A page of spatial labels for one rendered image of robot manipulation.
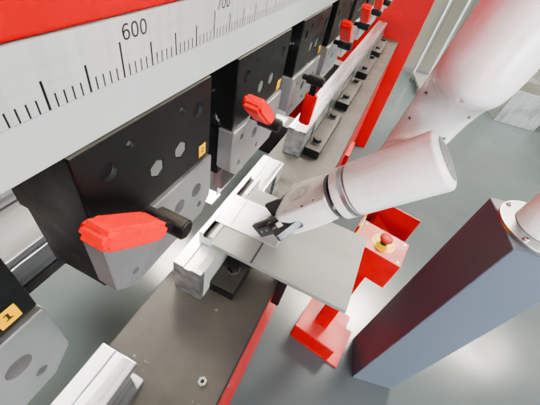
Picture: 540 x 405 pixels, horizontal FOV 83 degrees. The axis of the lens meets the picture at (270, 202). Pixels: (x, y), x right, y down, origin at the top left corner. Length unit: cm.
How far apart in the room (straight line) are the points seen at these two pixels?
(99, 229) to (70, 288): 158
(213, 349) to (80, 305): 116
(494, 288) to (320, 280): 56
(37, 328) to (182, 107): 19
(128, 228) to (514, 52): 37
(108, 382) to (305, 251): 36
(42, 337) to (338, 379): 144
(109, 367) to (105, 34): 44
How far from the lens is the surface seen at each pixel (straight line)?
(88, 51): 20
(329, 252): 61
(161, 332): 64
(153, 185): 28
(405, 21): 258
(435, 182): 43
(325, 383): 159
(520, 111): 472
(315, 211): 48
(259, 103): 32
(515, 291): 103
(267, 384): 153
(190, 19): 26
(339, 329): 157
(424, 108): 51
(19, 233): 68
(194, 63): 27
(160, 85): 25
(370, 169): 45
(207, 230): 60
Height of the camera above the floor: 146
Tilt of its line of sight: 45 degrees down
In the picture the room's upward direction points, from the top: 14 degrees clockwise
